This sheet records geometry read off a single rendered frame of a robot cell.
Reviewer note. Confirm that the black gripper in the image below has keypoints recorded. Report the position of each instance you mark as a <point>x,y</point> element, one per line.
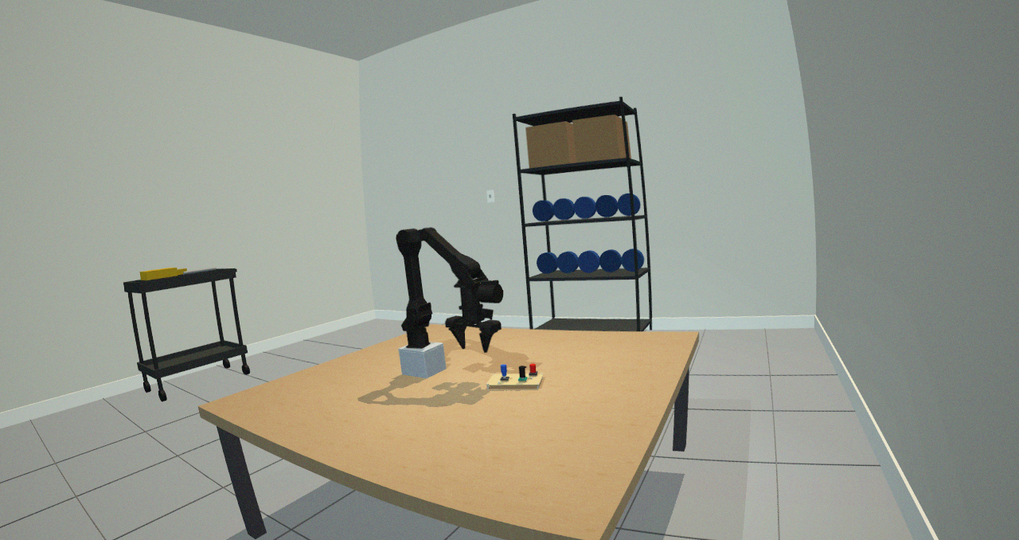
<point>472,316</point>

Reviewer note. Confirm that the pale yellow circuit board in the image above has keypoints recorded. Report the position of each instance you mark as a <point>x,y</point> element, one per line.
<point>532,378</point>

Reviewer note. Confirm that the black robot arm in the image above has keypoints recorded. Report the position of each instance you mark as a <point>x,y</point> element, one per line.
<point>465,269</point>

